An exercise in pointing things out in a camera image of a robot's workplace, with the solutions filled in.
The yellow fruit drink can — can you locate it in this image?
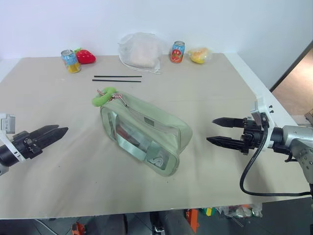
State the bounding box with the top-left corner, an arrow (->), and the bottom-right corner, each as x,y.
61,49 -> 82,74

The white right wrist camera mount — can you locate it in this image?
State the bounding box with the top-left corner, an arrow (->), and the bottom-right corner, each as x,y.
250,96 -> 276,150

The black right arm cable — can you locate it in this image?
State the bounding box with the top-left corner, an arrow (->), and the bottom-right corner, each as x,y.
239,122 -> 313,197

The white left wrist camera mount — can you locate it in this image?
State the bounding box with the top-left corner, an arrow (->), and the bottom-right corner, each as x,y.
0,113 -> 25,164

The red fruit drink can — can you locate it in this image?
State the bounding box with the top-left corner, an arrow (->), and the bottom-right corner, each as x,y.
170,41 -> 186,64

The orange plastic object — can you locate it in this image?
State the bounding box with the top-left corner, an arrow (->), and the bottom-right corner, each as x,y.
185,209 -> 201,234

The green plush loop charm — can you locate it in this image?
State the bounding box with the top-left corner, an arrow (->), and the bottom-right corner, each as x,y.
91,87 -> 117,108

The red strawberry toy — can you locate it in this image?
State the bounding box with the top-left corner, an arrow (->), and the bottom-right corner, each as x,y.
74,47 -> 97,65

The green transparent pouch bag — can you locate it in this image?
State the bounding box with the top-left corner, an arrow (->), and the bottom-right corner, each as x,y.
99,92 -> 194,178

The yellow fruit in plastic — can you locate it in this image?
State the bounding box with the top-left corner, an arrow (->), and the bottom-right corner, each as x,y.
187,47 -> 213,65

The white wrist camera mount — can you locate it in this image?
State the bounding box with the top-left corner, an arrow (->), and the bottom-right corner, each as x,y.
0,113 -> 25,164
250,96 -> 276,150

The green yellow toy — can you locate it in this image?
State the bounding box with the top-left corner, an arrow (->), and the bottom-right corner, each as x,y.
201,207 -> 218,217

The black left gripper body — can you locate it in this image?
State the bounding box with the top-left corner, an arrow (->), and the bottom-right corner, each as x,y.
12,131 -> 44,160

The orange black tool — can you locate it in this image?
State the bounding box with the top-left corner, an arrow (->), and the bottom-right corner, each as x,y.
70,221 -> 87,235

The dark rounded shape under table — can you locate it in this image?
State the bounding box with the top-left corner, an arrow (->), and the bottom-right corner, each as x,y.
149,210 -> 198,235

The white mesh drawstring bag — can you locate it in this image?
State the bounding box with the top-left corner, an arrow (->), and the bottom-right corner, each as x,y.
117,32 -> 167,75

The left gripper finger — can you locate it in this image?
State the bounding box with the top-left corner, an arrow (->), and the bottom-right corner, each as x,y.
36,127 -> 69,150
30,124 -> 60,141

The clear bag of colourful items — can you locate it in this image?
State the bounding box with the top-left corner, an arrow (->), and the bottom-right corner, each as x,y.
219,202 -> 264,220

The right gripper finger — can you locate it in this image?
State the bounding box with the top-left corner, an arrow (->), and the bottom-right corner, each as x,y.
212,117 -> 245,129
206,136 -> 245,153

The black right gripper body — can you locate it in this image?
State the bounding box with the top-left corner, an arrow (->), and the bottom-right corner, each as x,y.
240,117 -> 268,155

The black thin stick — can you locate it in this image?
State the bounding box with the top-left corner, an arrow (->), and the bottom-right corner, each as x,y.
93,75 -> 143,78
92,79 -> 142,83

